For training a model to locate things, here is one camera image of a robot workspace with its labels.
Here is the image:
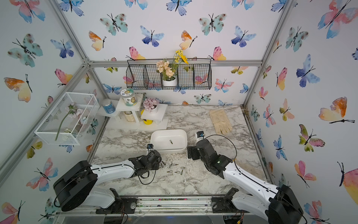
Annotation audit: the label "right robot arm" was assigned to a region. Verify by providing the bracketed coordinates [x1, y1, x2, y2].
[187, 139, 304, 224]

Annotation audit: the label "white tiered wooden shelf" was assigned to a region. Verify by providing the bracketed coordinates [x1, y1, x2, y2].
[97, 94, 169, 132]

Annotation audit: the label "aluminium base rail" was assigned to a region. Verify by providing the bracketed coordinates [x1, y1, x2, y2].
[55, 195, 291, 217]

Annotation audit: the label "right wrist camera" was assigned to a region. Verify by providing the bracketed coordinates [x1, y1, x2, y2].
[195, 131, 205, 142]

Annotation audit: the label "beige work glove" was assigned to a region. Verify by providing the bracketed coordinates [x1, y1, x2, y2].
[209, 109, 233, 135]

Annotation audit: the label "pink flowers in pot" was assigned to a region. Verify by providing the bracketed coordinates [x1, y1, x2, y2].
[143, 98, 159, 114]

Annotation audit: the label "green lidded jar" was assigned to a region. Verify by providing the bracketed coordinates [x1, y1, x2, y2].
[120, 88, 137, 106]

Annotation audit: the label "yellow bottle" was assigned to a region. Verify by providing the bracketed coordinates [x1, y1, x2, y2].
[141, 109, 153, 125]

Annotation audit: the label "blue tin can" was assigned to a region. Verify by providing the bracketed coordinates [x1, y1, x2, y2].
[101, 99, 116, 114]

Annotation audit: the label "black wire wall basket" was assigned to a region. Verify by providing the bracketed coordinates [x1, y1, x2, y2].
[126, 58, 212, 91]

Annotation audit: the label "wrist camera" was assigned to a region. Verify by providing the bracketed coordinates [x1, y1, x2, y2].
[147, 144, 153, 154]
[195, 131, 205, 142]

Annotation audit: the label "flower pot in basket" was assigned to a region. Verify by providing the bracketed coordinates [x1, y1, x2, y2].
[156, 49, 189, 87]

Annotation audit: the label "artificial pink flower stem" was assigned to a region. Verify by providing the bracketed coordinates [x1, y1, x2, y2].
[55, 103, 83, 141]

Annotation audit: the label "white wire mesh cage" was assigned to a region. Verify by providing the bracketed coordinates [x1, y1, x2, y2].
[34, 92, 99, 146]

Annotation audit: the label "beige jar under shelf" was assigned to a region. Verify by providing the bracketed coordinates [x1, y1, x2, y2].
[124, 111, 136, 122]

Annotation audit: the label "white plastic storage box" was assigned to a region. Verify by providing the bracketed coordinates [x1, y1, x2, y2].
[150, 129, 188, 154]

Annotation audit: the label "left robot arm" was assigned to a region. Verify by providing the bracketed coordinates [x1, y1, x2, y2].
[53, 149, 162, 212]

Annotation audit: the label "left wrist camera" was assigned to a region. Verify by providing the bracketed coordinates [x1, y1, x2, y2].
[147, 144, 153, 154]

